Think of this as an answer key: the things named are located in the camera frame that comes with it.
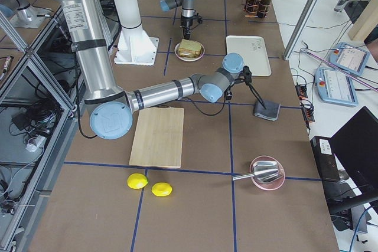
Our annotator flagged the bread slice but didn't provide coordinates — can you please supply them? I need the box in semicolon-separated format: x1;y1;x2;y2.
178;39;202;58

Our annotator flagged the black monitor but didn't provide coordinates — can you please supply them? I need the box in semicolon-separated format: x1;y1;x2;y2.
328;106;377;214

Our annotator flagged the yellow lemon right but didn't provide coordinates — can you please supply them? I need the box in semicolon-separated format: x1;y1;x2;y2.
151;182;172;197

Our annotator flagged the teach pendant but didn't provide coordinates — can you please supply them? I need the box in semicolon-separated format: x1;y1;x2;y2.
315;67;359;107
329;42;370;76

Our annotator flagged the yellow lemon left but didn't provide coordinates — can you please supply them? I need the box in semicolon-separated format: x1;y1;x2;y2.
126;173;148;189

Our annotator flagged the pink glass bowl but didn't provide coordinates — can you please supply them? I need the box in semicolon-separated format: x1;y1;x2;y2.
249;156;286;191

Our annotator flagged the grey folded cloth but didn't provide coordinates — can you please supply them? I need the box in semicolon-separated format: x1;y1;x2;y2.
253;100;281;121

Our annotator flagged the black camera cable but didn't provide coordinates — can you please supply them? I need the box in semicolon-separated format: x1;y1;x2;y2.
183;79;268;116

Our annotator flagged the near teach pendant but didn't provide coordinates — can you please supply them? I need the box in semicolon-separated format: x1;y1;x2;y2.
315;67;359;107

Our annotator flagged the cream bear serving tray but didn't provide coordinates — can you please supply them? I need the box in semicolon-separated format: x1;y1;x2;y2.
226;35;272;77

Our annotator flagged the yellow lemon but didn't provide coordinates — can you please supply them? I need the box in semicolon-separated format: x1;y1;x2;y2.
126;173;148;189
151;182;172;197

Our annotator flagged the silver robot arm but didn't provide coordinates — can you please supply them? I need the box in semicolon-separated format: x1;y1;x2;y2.
159;0;202;40
56;0;244;139

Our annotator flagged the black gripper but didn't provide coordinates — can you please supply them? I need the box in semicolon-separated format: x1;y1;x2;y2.
224;88;233;100
180;16;195;40

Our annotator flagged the aluminium frame post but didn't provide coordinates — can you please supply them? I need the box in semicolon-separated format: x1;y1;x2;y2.
283;0;319;60

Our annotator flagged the wooden cutting board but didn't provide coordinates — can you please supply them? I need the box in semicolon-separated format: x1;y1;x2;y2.
129;107;184;168

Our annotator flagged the black computer box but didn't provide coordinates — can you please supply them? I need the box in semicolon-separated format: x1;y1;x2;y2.
311;136;349;184

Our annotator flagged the metal scoop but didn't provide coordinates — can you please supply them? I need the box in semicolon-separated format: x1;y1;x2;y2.
232;161;282;184

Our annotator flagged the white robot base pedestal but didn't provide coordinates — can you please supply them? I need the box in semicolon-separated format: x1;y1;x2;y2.
114;0;159;66

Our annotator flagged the white round plate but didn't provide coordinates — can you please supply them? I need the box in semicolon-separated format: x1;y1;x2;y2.
174;42;205;62

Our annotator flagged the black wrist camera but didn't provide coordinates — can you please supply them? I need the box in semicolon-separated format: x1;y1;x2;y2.
195;13;203;24
240;66;252;86

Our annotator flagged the copper wire bottle rack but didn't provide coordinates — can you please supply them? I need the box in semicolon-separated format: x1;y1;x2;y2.
244;0;271;18

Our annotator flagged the far teach pendant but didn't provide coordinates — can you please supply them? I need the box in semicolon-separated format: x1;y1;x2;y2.
329;42;370;76

